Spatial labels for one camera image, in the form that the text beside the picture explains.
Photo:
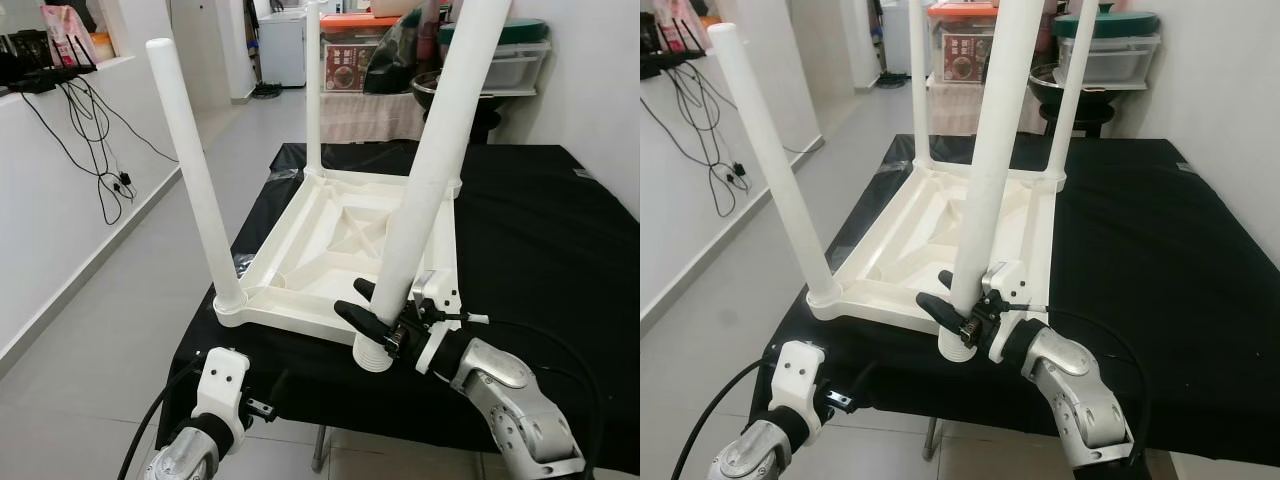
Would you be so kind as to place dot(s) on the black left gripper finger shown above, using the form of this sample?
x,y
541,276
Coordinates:
x,y
282,384
866,376

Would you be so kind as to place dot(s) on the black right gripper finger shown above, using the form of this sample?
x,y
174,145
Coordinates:
x,y
364,289
940,312
946,280
358,320

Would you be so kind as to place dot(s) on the beige fringed table cloth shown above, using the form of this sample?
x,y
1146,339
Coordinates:
x,y
350,115
950,110

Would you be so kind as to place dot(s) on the red printed box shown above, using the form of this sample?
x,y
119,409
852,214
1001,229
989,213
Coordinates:
x,y
955,55
345,65

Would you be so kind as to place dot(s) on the small black power adapter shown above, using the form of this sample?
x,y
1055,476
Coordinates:
x,y
740,170
125,180

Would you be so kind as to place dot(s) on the clear tape strip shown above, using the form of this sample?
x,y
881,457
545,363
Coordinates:
x,y
1185,167
583,172

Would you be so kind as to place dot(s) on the white appliance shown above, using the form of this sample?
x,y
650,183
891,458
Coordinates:
x,y
283,45
898,35

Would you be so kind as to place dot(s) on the clear plastic container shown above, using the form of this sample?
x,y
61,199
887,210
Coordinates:
x,y
520,65

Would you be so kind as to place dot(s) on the black electronic device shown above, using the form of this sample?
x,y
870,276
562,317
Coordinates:
x,y
675,62
45,75

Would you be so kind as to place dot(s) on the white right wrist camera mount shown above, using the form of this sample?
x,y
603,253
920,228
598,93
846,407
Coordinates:
x,y
1005,275
430,285

